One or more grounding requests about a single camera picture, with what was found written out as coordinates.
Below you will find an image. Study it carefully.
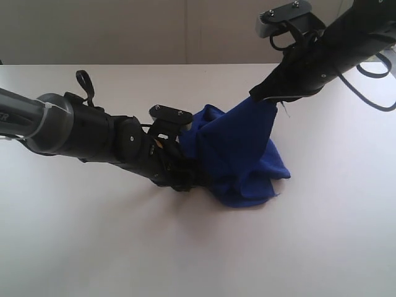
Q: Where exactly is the blue towel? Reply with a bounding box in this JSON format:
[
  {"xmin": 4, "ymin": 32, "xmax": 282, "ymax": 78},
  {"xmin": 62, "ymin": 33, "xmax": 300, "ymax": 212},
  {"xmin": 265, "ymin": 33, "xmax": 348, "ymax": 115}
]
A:
[{"xmin": 179, "ymin": 97, "xmax": 291, "ymax": 208}]

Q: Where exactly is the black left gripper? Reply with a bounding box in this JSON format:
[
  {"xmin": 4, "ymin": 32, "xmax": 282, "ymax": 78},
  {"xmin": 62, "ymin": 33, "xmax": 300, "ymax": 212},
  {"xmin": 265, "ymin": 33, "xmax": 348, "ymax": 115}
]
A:
[{"xmin": 136, "ymin": 136, "xmax": 212, "ymax": 192}]

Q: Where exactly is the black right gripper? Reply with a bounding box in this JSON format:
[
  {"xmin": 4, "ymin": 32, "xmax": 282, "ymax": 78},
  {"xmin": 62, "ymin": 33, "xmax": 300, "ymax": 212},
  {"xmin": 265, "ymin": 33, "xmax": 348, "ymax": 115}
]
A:
[{"xmin": 249, "ymin": 21, "xmax": 343, "ymax": 101}]

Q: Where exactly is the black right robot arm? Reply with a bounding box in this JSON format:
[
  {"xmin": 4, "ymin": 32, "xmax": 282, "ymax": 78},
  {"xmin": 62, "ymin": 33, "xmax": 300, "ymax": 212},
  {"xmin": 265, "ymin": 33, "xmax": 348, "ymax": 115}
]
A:
[{"xmin": 249, "ymin": 1, "xmax": 395, "ymax": 102}]

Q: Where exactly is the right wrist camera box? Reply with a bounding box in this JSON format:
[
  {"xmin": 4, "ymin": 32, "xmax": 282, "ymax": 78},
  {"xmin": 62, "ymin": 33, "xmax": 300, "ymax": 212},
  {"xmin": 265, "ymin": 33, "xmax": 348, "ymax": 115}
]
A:
[{"xmin": 255, "ymin": 1, "xmax": 326, "ymax": 38}]

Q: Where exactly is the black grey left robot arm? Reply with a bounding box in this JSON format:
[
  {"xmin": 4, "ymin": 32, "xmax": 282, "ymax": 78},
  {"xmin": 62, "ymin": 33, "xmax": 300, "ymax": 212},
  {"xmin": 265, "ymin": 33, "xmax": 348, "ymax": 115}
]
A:
[{"xmin": 1, "ymin": 89, "xmax": 211, "ymax": 192}]

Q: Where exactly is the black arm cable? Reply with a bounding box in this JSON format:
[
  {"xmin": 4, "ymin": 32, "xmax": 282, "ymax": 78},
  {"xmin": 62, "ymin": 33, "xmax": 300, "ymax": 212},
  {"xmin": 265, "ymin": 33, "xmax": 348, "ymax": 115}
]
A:
[
  {"xmin": 335, "ymin": 51, "xmax": 396, "ymax": 113},
  {"xmin": 75, "ymin": 69, "xmax": 97, "ymax": 108}
]

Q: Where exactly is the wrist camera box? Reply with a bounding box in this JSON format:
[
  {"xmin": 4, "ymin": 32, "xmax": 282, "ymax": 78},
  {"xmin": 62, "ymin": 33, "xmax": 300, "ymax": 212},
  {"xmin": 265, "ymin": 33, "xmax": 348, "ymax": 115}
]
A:
[
  {"xmin": 149, "ymin": 105, "xmax": 193, "ymax": 131},
  {"xmin": 255, "ymin": 1, "xmax": 326, "ymax": 38}
]

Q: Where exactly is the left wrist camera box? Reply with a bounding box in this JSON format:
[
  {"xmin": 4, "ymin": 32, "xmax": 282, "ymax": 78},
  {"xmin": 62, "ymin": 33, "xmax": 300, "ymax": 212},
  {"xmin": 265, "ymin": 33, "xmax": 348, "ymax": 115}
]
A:
[{"xmin": 149, "ymin": 105, "xmax": 193, "ymax": 131}]

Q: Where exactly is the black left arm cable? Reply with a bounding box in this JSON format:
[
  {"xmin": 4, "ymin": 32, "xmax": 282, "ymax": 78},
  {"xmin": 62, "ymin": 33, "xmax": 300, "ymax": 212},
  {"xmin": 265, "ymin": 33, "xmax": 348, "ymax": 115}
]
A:
[{"xmin": 75, "ymin": 69, "xmax": 97, "ymax": 108}]

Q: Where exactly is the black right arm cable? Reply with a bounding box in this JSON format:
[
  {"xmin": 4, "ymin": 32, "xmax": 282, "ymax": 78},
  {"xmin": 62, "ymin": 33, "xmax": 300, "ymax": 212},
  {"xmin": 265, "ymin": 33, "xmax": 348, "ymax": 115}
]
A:
[{"xmin": 335, "ymin": 51, "xmax": 396, "ymax": 113}]

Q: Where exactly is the white zip tie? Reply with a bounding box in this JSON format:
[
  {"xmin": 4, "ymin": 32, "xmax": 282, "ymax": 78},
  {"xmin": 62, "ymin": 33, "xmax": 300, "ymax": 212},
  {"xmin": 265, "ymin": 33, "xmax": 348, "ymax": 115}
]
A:
[{"xmin": 0, "ymin": 101, "xmax": 74, "ymax": 145}]

